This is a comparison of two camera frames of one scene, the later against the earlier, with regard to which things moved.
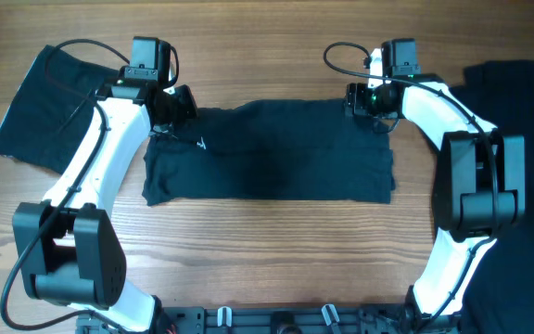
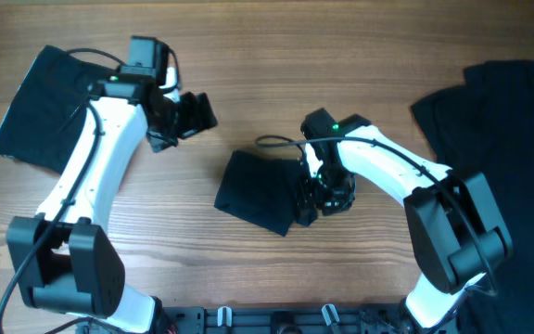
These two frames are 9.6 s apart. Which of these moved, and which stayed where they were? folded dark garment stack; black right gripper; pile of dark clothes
Moved: black right gripper
Stayed: pile of dark clothes; folded dark garment stack
